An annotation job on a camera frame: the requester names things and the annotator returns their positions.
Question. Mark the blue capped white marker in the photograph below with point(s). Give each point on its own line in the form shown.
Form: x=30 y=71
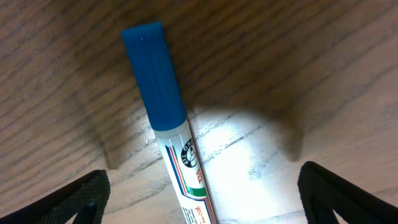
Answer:
x=153 y=70

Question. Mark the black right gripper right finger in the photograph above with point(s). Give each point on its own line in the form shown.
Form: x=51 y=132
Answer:
x=325 y=195

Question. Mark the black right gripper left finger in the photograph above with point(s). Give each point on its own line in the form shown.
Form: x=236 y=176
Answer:
x=83 y=201

